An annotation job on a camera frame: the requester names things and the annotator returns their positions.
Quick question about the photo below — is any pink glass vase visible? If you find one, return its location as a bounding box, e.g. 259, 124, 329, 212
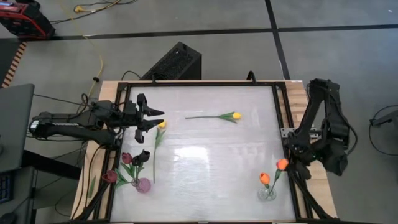
136, 177, 152, 194

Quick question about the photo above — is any grey metal mounting plate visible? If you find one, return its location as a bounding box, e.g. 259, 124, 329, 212
280, 126, 322, 138

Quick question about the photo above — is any yellow artificial tulip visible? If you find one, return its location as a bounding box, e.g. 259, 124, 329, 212
152, 120, 167, 184
185, 111, 243, 124

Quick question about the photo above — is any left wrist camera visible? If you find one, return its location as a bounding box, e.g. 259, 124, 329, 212
124, 101, 139, 118

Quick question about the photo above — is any black speaker box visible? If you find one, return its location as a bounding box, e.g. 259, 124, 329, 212
139, 41, 203, 81

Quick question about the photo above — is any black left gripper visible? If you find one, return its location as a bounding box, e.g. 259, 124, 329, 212
118, 93, 165, 144

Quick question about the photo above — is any black artificial tulip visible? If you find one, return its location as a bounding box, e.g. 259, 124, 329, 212
130, 155, 142, 184
133, 149, 152, 184

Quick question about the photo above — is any black mat with striped edge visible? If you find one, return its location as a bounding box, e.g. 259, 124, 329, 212
0, 39, 29, 90

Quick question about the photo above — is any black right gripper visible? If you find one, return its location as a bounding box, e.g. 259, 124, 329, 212
295, 141, 349, 182

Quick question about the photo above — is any red and black equipment case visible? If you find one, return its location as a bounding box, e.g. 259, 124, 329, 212
0, 0, 56, 39

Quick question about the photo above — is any loose green leaf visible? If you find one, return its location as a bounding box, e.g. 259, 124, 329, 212
88, 175, 97, 199

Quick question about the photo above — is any dark computer keyboard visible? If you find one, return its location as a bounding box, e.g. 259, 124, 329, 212
0, 170, 14, 205

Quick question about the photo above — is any yellow extension cable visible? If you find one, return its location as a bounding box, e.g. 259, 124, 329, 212
58, 0, 123, 99

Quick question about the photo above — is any orange artificial tulip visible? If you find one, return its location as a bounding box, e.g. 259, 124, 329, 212
269, 158, 289, 195
259, 172, 271, 194

